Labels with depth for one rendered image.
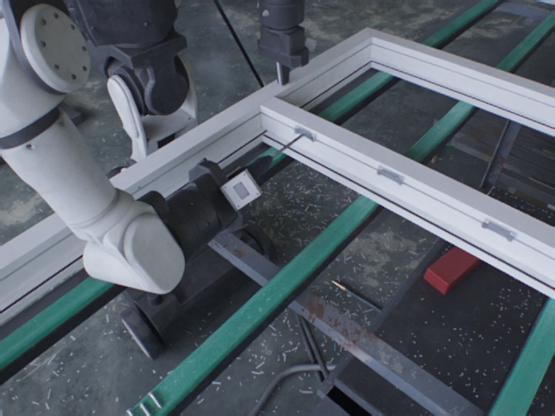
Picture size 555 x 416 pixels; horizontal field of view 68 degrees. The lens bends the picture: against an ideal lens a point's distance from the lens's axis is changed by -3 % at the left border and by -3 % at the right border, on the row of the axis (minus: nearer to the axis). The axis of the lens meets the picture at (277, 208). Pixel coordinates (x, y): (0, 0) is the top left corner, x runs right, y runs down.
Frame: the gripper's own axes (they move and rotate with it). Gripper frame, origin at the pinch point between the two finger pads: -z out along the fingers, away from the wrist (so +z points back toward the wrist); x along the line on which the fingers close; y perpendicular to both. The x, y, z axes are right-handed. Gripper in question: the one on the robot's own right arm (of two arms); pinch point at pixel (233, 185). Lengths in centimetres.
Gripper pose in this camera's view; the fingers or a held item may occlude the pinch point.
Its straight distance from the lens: 70.9
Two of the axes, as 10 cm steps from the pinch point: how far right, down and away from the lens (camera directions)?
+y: -6.9, 3.6, 6.3
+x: -5.6, -8.2, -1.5
